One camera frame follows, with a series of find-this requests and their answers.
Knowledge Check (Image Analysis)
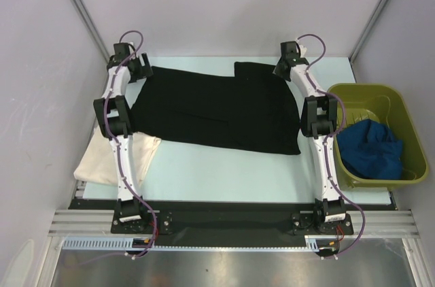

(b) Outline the black t shirt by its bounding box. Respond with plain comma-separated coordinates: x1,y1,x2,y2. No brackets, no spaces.
132,62,300,155

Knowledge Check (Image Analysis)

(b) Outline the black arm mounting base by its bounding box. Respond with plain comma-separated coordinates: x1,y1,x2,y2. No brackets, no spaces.
69,199,394,248

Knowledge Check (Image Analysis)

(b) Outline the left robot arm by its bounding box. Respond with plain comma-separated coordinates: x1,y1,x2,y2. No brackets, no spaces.
93,42,152,207

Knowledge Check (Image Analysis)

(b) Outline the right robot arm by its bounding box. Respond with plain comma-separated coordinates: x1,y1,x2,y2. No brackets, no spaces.
273,41,346,233

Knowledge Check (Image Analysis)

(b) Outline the folded cream t shirt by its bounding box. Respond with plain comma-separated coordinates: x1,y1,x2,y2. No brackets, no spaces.
73,129,162,186

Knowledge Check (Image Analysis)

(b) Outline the blue t shirt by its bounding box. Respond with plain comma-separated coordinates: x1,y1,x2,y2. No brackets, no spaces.
336,119,403,180

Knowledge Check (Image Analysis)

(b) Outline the olive green plastic bin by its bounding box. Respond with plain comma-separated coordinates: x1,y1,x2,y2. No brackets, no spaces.
329,83,429,190

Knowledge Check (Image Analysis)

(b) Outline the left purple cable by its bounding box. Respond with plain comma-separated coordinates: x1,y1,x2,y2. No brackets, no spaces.
103,30,160,263

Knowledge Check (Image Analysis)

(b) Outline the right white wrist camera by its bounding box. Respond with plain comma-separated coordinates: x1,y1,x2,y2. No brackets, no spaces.
298,44,307,58

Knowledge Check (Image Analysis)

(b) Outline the left aluminium corner post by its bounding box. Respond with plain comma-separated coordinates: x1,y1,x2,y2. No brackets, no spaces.
70,0,109,62

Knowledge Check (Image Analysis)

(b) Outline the aluminium corner post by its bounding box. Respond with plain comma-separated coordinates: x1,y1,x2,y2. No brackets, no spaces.
348,0,390,65
70,0,109,62

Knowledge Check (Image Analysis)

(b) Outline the right aluminium corner post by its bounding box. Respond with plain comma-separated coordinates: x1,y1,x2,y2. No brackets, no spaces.
348,0,390,65

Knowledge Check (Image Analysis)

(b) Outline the white slotted cable duct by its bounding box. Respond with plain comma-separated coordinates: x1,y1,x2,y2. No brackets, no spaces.
62,237,326,253

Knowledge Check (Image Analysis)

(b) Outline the aluminium frame rail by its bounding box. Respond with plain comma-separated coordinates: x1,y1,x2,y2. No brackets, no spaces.
48,209,419,238

